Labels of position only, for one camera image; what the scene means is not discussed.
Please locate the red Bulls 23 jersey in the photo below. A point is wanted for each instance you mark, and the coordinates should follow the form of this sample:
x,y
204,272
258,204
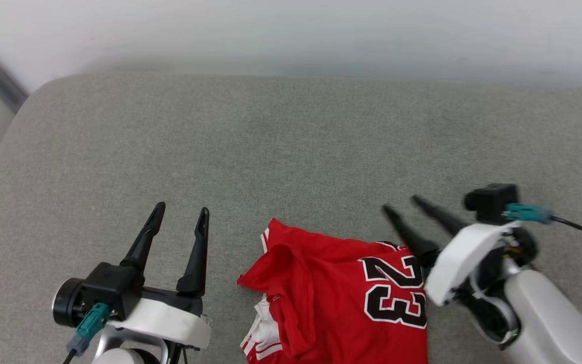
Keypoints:
x,y
331,303

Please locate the teal right camera connector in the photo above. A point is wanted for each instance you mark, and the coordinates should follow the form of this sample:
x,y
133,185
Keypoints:
x,y
528,213

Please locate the grey fabric sofa cushion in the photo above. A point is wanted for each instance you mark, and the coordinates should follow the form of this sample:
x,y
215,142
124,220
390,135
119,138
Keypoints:
x,y
271,151

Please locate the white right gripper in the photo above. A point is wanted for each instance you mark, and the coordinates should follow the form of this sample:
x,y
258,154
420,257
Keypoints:
x,y
460,263

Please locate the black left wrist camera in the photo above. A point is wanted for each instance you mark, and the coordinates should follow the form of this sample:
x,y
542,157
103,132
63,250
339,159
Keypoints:
x,y
109,288

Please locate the teal left camera connector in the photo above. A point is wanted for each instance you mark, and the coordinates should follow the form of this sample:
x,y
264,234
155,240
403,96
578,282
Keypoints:
x,y
93,321

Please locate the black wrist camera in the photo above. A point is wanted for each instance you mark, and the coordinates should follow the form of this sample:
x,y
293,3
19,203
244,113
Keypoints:
x,y
109,288
493,202

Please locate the teal camera connector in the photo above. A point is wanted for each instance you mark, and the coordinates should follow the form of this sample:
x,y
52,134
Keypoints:
x,y
528,213
93,321

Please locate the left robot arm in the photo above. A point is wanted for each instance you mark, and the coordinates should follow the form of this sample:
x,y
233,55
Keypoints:
x,y
119,357

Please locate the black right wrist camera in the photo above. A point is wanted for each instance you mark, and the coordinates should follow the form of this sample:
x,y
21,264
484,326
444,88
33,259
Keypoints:
x,y
493,202

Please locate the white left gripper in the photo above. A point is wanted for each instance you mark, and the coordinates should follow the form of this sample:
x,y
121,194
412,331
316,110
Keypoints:
x,y
170,318

